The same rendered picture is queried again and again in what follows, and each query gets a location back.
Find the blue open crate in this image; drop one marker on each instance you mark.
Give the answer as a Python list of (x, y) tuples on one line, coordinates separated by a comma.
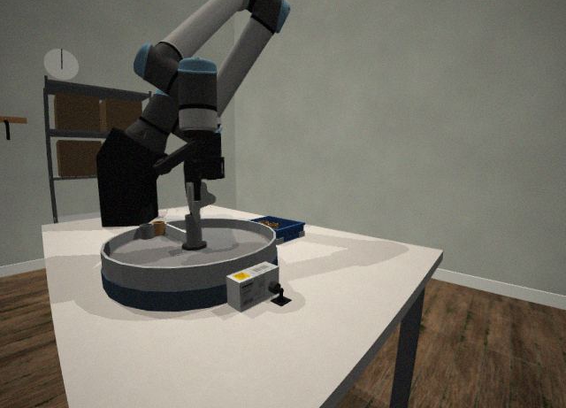
[(288, 229)]

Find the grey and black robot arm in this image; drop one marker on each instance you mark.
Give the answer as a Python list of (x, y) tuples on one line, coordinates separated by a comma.
[(199, 97)]

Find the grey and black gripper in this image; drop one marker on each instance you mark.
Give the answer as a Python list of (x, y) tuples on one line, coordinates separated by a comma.
[(194, 172)]

